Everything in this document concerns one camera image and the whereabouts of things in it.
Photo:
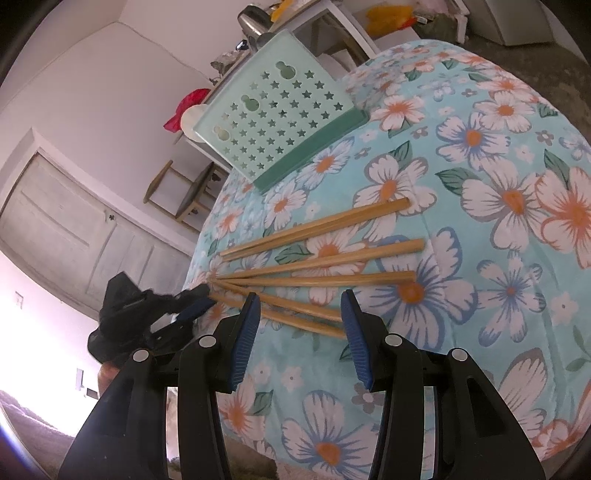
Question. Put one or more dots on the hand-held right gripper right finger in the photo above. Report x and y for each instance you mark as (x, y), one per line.
(358, 341)

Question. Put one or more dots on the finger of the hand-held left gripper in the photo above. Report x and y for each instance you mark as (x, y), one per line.
(196, 310)
(196, 293)

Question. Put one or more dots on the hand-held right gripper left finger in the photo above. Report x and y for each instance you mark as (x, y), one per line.
(244, 332)

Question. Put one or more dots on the wooden chopstick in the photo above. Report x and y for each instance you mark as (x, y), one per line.
(346, 258)
(304, 323)
(346, 279)
(323, 226)
(300, 305)

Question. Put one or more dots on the green perforated utensil holder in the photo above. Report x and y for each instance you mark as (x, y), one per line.
(277, 124)

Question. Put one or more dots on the person's left forearm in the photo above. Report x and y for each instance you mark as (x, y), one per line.
(108, 376)

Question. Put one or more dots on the wooden chair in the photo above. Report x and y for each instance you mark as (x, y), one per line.
(184, 194)

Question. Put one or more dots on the white panel door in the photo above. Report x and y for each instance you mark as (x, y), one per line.
(69, 230)

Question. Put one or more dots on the floral blue blanket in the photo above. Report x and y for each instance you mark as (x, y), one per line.
(461, 230)

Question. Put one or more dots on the red plastic bag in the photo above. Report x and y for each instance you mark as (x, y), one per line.
(189, 104)

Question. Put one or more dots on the steel electric kettle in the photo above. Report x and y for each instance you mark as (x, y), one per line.
(254, 23)

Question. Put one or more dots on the yellow plastic bag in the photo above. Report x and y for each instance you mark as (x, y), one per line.
(282, 8)

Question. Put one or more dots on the yellow sack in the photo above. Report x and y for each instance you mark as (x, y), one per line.
(388, 18)

